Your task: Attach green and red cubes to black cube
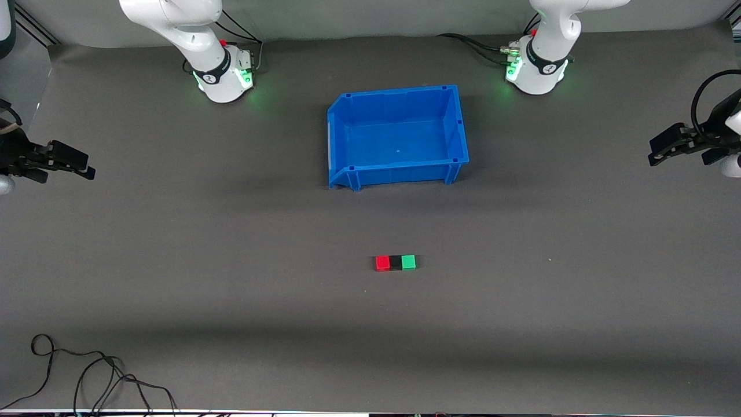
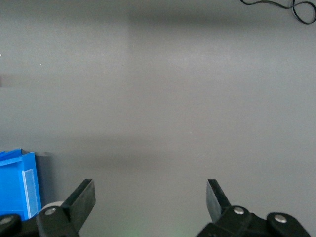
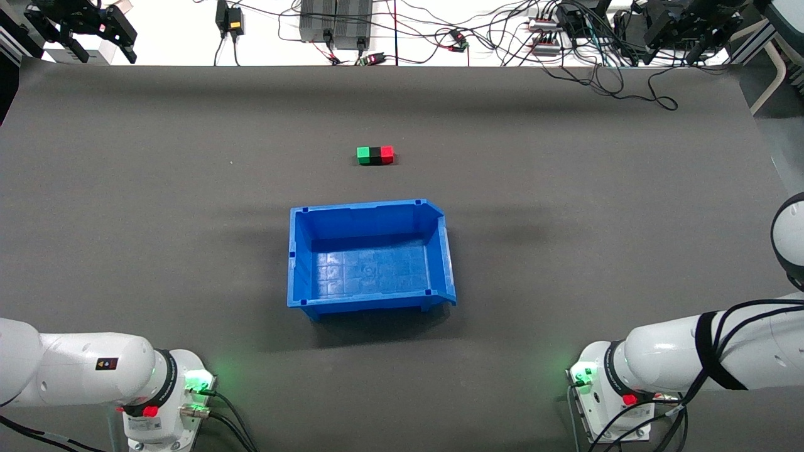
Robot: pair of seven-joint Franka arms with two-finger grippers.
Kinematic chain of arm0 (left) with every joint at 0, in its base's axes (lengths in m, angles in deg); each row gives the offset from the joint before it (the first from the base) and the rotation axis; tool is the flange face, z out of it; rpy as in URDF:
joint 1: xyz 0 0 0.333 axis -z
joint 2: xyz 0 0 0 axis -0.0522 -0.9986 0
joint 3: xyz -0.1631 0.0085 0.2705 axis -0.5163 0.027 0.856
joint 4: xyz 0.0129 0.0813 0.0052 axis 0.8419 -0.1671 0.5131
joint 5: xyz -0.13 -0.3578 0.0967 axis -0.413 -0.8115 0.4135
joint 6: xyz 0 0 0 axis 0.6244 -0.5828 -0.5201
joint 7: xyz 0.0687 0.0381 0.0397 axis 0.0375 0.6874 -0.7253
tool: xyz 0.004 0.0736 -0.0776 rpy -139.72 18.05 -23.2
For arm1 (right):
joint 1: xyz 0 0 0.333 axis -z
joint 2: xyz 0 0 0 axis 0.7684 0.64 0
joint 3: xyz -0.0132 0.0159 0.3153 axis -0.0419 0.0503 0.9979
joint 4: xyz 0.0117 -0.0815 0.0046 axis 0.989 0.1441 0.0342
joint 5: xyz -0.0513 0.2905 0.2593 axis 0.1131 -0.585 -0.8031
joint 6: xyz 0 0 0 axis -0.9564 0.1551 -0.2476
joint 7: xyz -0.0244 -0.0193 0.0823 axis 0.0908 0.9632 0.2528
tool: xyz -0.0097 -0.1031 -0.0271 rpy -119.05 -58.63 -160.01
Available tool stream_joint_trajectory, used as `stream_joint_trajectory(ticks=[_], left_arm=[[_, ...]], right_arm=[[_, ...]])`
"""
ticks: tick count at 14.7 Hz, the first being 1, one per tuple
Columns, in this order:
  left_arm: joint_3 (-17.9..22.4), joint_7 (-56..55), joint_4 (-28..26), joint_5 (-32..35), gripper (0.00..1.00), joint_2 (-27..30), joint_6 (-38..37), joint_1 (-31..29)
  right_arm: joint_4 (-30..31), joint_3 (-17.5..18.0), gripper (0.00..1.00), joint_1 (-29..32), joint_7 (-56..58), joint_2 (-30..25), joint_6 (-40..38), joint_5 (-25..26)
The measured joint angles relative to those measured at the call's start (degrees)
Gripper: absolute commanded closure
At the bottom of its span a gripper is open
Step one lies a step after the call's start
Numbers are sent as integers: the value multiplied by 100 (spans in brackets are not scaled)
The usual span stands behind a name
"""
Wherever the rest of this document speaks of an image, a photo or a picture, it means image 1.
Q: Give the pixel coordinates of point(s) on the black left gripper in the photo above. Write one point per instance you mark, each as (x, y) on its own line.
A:
(719, 135)

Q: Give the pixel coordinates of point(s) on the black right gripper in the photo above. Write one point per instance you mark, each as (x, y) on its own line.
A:
(16, 154)

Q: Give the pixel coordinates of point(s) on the small green cube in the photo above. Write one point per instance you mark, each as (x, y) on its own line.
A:
(408, 262)

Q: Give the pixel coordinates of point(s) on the small red cube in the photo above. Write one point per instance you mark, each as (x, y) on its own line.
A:
(382, 263)

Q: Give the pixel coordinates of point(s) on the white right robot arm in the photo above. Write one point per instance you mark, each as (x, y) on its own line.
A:
(191, 35)

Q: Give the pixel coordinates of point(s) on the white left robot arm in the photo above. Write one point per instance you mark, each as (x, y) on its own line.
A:
(541, 69)

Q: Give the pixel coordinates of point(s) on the small black cube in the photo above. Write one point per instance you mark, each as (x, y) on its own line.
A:
(396, 263)

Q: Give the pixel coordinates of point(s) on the blue plastic storage bin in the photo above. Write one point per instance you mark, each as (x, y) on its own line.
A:
(399, 139)

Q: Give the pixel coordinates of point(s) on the dark grey table mat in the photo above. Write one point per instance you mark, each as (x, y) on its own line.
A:
(370, 347)

